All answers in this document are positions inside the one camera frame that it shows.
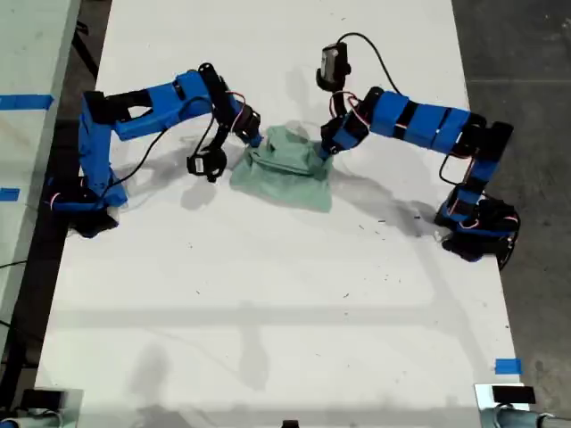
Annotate pale green T-shirt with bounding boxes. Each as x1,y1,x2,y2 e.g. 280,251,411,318
228,124,335,214

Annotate black stand legs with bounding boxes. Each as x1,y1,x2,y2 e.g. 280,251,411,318
70,17,102,84

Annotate long blue tape strip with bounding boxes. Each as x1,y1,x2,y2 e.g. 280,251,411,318
0,94,55,111

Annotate pale side table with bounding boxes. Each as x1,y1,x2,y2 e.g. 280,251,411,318
0,0,82,358

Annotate white mounting plate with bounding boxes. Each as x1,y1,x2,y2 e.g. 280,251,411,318
17,387,85,418
473,383,536,414

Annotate small black box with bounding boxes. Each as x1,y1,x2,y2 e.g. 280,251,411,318
492,385,535,402
21,388,63,409

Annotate grey tube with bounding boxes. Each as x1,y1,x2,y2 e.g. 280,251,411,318
479,407,571,428
0,412,63,428

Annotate camera black stalk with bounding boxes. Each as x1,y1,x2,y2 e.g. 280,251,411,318
209,127,231,152
328,88,348,118

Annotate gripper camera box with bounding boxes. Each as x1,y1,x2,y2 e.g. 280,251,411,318
315,42,352,93
186,146,228,182

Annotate camera black cable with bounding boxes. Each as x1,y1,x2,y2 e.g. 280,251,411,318
106,96,216,188
336,31,411,98

